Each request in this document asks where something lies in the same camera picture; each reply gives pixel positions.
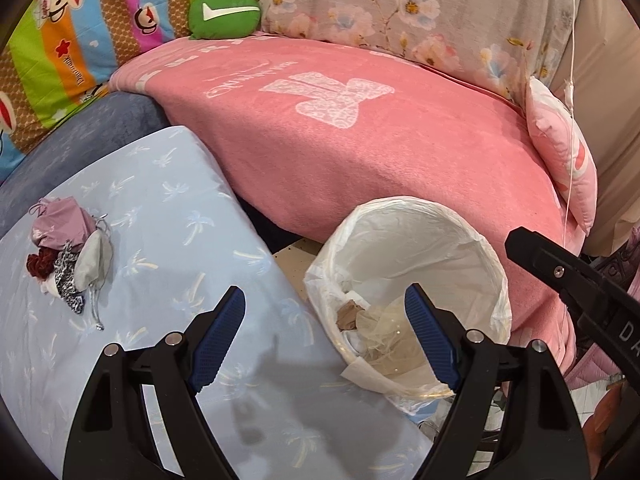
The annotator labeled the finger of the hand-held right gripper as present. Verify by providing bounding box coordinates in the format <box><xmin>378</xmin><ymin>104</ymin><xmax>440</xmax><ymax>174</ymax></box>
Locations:
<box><xmin>505</xmin><ymin>227</ymin><xmax>608</xmax><ymax>311</ymax></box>

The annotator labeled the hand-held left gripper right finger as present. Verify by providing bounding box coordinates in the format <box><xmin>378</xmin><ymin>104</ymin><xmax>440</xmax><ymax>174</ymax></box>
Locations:
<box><xmin>404</xmin><ymin>282</ymin><xmax>586</xmax><ymax>480</ymax></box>

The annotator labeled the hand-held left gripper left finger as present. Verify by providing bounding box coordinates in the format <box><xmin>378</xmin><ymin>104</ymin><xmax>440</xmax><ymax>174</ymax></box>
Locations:
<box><xmin>62</xmin><ymin>285</ymin><xmax>247</xmax><ymax>480</ymax></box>

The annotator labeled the beige tulle cloth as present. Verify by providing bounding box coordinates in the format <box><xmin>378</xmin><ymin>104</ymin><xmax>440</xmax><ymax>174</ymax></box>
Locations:
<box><xmin>360</xmin><ymin>305</ymin><xmax>436</xmax><ymax>376</ymax></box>

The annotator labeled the light blue trash bin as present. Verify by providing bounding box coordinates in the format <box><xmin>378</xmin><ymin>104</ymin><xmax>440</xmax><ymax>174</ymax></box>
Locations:
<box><xmin>400</xmin><ymin>397</ymin><xmax>436</xmax><ymax>416</ymax></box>

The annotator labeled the cream brown scrunchie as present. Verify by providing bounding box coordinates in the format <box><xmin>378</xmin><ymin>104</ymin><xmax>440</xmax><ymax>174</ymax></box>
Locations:
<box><xmin>336</xmin><ymin>300</ymin><xmax>373</xmax><ymax>356</ymax></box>

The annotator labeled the white bag-lined trash bin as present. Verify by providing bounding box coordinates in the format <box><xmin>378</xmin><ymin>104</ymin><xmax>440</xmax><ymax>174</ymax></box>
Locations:
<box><xmin>304</xmin><ymin>196</ymin><xmax>513</xmax><ymax>403</ymax></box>

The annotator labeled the grey drawstring pouch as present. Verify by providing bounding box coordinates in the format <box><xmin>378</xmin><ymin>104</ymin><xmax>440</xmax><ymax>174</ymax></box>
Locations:
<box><xmin>74</xmin><ymin>215</ymin><xmax>115</xmax><ymax>331</ymax></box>

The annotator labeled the black white print scrunchie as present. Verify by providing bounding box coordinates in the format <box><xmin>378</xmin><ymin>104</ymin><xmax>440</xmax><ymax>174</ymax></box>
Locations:
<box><xmin>52</xmin><ymin>242</ymin><xmax>86</xmax><ymax>315</ymax></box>

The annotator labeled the dark red scrunchie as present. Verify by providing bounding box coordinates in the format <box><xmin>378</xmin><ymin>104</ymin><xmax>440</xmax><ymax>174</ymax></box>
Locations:
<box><xmin>26</xmin><ymin>247</ymin><xmax>63</xmax><ymax>280</ymax></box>

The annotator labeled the mauve drawstring pouch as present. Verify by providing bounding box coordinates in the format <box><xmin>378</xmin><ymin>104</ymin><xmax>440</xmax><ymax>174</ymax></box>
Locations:
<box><xmin>31</xmin><ymin>197</ymin><xmax>98</xmax><ymax>253</ymax></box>

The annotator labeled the pink quilted cloth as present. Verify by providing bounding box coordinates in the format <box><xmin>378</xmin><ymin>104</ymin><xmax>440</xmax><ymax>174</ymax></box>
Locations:
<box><xmin>565</xmin><ymin>342</ymin><xmax>633</xmax><ymax>391</ymax></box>

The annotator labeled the pink pillow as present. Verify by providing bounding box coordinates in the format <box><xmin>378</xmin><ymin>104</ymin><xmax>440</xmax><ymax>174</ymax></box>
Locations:
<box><xmin>527</xmin><ymin>76</ymin><xmax>598</xmax><ymax>235</ymax></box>

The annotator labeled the pink blanket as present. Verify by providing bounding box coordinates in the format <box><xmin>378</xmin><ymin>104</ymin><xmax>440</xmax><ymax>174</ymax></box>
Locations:
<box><xmin>109</xmin><ymin>32</ymin><xmax>586</xmax><ymax>376</ymax></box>

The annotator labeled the dark blue sofa cushion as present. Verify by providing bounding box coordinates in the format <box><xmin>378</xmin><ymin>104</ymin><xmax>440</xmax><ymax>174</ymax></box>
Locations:
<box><xmin>0</xmin><ymin>91</ymin><xmax>173</xmax><ymax>233</ymax></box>

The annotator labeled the floral grey pillow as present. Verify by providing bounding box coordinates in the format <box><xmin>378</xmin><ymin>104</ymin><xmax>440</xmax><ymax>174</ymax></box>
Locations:
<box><xmin>205</xmin><ymin>0</ymin><xmax>586</xmax><ymax>106</ymax></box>

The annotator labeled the green round cushion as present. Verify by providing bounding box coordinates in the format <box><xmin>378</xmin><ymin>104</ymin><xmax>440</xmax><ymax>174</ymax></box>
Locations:
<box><xmin>188</xmin><ymin>0</ymin><xmax>262</xmax><ymax>41</ymax></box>

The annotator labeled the striped monkey print blanket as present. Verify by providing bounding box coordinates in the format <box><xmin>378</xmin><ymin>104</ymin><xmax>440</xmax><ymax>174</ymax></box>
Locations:
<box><xmin>0</xmin><ymin>0</ymin><xmax>211</xmax><ymax>171</ymax></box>

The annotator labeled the thin white cord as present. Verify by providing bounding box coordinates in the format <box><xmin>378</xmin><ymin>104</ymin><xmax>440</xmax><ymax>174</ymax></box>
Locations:
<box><xmin>560</xmin><ymin>0</ymin><xmax>581</xmax><ymax>341</ymax></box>

